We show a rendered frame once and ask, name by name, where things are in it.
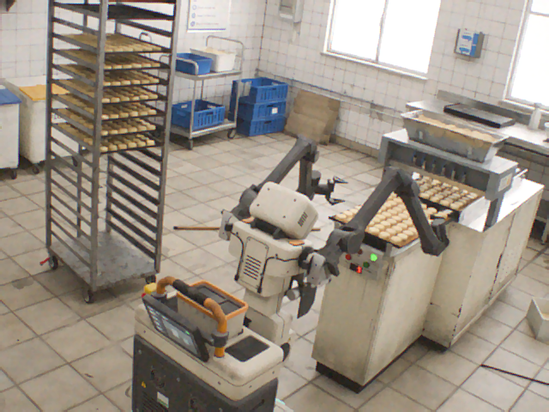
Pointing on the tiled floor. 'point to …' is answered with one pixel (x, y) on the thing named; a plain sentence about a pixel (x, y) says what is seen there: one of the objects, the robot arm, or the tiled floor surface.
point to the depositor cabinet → (479, 265)
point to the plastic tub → (539, 318)
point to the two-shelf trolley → (202, 99)
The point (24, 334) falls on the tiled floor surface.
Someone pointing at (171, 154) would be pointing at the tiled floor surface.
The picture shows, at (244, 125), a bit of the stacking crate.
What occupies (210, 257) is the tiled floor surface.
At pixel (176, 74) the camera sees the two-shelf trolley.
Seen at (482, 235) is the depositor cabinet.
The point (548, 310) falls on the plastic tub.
